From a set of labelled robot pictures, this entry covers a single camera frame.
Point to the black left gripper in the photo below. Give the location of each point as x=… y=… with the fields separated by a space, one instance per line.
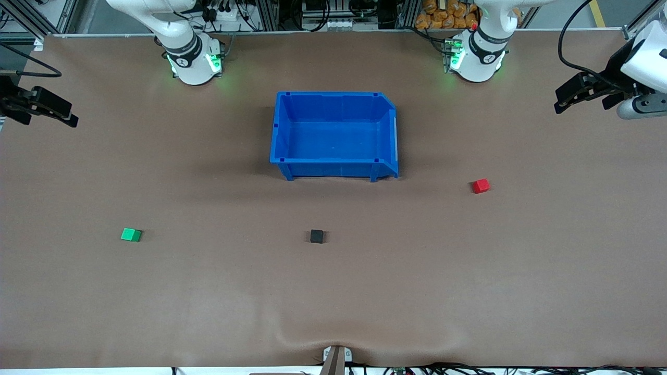
x=614 y=71

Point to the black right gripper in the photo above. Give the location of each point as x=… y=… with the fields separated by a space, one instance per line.
x=10 y=99

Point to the green cube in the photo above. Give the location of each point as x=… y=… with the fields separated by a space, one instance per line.
x=130 y=235

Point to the red cube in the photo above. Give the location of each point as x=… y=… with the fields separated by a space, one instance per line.
x=480 y=186

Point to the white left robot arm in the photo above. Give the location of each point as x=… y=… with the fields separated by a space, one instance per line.
x=482 y=52

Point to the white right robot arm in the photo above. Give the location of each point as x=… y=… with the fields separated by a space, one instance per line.
x=190 y=52

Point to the black cube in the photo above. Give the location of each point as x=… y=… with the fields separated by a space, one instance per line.
x=317 y=236

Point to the orange snack bags pile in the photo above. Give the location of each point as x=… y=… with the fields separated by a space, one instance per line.
x=445 y=14

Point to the white power strip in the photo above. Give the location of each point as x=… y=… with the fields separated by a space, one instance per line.
x=226 y=13

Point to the white terminal block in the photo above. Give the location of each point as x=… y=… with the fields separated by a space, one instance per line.
x=341 y=24

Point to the blue plastic storage bin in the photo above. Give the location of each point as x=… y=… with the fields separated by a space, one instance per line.
x=333 y=138

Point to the brown table cover cloth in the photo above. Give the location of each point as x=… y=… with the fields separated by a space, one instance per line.
x=333 y=291

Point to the metal table edge clamp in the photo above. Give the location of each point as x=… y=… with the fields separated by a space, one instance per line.
x=337 y=359

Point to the aluminium frame profile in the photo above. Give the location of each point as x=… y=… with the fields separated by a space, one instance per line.
x=643 y=18
x=31 y=18

